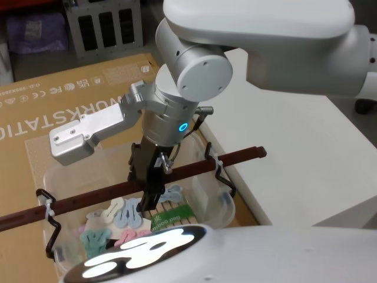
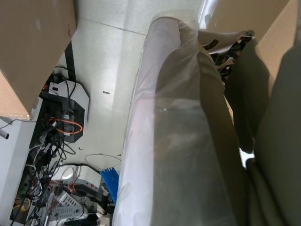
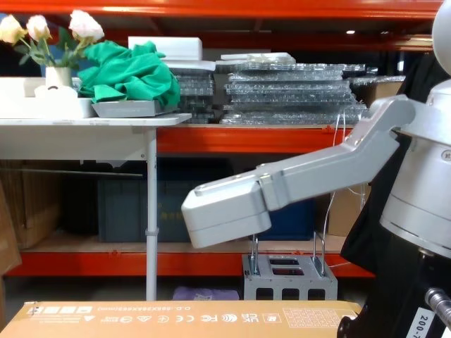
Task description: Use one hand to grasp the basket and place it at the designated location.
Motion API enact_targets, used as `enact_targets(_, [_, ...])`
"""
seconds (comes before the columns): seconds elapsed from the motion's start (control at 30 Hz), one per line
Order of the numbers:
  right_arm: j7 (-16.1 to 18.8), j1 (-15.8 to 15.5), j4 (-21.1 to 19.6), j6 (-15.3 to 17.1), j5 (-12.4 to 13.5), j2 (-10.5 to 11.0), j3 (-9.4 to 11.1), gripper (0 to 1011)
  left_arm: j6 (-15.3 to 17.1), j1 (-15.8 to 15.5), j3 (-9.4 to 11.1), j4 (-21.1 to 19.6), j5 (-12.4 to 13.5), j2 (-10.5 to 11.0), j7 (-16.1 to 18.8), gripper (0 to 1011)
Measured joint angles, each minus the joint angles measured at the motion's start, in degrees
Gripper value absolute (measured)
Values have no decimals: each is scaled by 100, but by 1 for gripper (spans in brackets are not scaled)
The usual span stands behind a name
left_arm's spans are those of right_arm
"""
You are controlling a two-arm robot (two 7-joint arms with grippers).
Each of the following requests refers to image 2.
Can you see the brown cardboard box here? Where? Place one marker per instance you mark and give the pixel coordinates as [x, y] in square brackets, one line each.
[268, 26]
[30, 47]

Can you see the white plastic device housing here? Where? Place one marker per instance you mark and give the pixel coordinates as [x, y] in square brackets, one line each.
[90, 179]

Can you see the clear plastic sheet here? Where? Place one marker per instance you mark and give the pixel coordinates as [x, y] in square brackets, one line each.
[145, 141]

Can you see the blue plastic comb piece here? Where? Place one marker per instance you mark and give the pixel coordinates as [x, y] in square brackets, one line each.
[111, 181]

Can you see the dark swivel chair base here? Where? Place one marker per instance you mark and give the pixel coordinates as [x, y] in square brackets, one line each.
[221, 41]

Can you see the black flat post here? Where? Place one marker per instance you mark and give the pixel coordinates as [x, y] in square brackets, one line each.
[70, 61]

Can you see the white cabinet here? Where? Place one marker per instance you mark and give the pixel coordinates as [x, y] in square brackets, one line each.
[14, 160]

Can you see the white and black machine base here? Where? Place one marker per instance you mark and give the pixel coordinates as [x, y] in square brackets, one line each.
[80, 96]

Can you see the white perforated metal plate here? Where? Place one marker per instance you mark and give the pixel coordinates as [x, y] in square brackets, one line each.
[67, 206]

